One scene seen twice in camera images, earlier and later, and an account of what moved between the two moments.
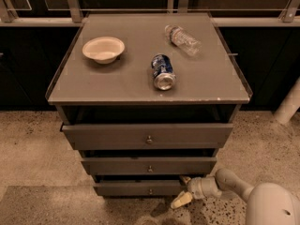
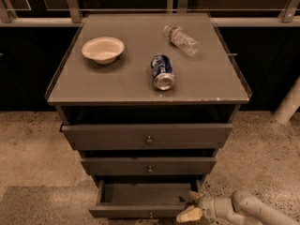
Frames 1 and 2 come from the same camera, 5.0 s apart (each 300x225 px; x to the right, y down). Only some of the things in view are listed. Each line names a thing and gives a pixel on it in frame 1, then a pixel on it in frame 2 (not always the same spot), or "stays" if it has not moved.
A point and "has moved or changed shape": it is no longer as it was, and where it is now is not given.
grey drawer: (149, 165) stays
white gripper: (199, 187) → (208, 205)
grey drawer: (142, 187) has moved or changed shape
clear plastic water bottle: (183, 39) stays
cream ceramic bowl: (103, 50) stays
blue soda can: (162, 70) stays
